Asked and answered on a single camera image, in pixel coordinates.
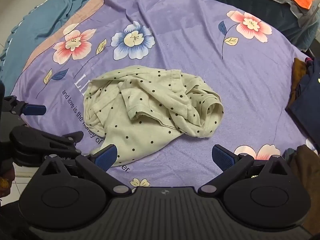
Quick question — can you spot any dark brown garment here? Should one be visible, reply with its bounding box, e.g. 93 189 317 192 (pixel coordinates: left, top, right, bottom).
296 144 320 182

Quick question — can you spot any navy garment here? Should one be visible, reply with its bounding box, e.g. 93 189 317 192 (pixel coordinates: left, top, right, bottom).
285 55 320 141

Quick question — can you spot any cream polka dot shirt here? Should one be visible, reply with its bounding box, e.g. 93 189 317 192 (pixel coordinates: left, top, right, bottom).
83 65 225 167

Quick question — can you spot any purple floral bedsheet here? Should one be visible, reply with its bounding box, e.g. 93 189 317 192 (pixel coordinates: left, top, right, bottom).
11 0 317 188

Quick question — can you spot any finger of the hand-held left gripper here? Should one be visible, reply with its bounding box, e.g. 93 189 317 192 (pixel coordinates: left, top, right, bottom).
9 126 84 153
3 96 47 117

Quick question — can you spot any blue quilt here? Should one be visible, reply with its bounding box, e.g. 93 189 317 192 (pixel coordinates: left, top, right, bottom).
0 0 110 88

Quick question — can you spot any grey cloth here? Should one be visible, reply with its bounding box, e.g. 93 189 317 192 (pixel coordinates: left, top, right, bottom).
262 0 318 28

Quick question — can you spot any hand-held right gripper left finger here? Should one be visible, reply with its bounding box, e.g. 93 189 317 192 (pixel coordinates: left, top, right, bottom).
37 144 133 197

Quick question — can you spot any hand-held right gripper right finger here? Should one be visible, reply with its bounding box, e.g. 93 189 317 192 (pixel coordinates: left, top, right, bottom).
199 144 290 197

